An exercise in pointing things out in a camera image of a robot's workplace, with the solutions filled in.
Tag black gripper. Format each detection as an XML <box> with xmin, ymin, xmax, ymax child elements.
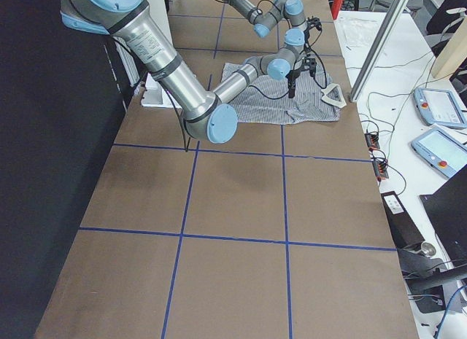
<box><xmin>304</xmin><ymin>17</ymin><xmax>322</xmax><ymax>39</ymax></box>
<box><xmin>287</xmin><ymin>57</ymin><xmax>317</xmax><ymax>98</ymax></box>

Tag navy white striped polo shirt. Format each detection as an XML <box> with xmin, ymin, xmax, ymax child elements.
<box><xmin>229</xmin><ymin>65</ymin><xmax>340</xmax><ymax>125</ymax></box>

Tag red cylinder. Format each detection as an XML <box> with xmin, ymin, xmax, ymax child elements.
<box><xmin>331</xmin><ymin>0</ymin><xmax>343</xmax><ymax>18</ymax></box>

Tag clear plastic bag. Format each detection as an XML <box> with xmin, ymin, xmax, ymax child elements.
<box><xmin>335</xmin><ymin>17</ymin><xmax>381</xmax><ymax>52</ymax></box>

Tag blue tape grid lines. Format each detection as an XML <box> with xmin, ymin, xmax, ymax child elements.
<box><xmin>78</xmin><ymin>3</ymin><xmax>398</xmax><ymax>339</ymax></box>

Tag upper blue teach pendant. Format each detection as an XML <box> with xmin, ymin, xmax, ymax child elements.
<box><xmin>414</xmin><ymin>87</ymin><xmax>466</xmax><ymax>129</ymax></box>

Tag blue teach pendant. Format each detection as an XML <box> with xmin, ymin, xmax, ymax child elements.
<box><xmin>411</xmin><ymin>126</ymin><xmax>466</xmax><ymax>178</ymax></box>
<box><xmin>414</xmin><ymin>87</ymin><xmax>466</xmax><ymax>129</ymax></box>

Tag lower blue teach pendant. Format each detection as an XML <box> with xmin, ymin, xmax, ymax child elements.
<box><xmin>411</xmin><ymin>126</ymin><xmax>466</xmax><ymax>178</ymax></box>

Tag black box with label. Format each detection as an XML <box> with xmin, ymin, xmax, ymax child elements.
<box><xmin>381</xmin><ymin>191</ymin><xmax>425</xmax><ymax>249</ymax></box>

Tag steel cup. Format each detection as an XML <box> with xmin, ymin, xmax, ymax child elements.
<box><xmin>419</xmin><ymin>241</ymin><xmax>436</xmax><ymax>258</ymax></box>

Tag aluminium camera post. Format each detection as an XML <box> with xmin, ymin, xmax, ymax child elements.
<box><xmin>350</xmin><ymin>0</ymin><xmax>409</xmax><ymax>102</ymax></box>

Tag black cable strip hub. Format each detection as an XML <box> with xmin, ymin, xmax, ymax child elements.
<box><xmin>364</xmin><ymin>131</ymin><xmax>389</xmax><ymax>182</ymax></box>

